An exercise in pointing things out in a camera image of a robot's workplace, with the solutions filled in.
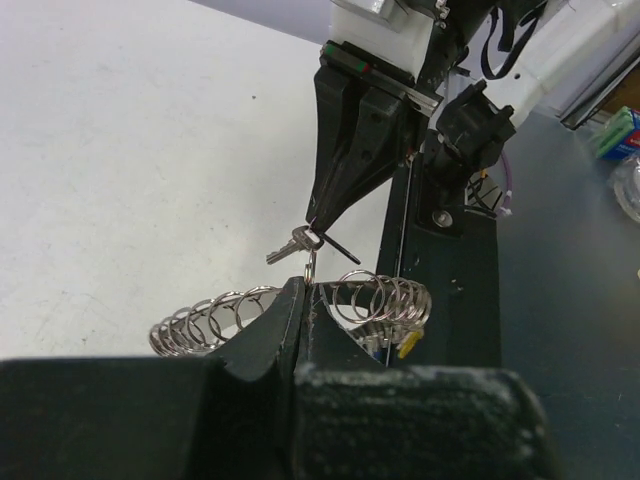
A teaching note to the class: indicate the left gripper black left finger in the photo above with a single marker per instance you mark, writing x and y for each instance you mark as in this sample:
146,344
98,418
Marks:
226,415

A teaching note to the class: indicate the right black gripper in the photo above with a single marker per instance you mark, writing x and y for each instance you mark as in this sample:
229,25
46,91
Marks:
369,114

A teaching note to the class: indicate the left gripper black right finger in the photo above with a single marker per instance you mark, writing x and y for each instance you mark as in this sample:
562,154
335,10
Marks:
356,419

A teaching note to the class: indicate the yellow key tag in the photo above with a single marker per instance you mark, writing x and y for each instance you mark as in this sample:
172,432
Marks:
408,343

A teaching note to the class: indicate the metal band with key rings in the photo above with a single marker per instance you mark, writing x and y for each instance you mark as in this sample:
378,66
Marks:
375,311

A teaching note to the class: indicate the black key tag with key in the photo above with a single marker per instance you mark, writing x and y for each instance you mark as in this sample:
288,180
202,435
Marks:
305,238

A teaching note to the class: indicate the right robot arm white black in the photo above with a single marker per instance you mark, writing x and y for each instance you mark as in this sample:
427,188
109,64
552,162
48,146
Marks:
467,72

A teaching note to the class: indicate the green blue box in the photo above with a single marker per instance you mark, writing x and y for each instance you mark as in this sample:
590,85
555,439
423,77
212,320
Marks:
619,137

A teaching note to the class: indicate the clear plastic container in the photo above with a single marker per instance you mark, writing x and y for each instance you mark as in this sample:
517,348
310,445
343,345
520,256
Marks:
625,185

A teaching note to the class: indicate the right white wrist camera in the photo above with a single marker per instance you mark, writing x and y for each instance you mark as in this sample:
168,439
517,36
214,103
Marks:
389,30

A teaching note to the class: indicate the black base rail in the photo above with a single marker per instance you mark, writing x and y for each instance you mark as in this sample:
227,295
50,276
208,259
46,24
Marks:
453,252

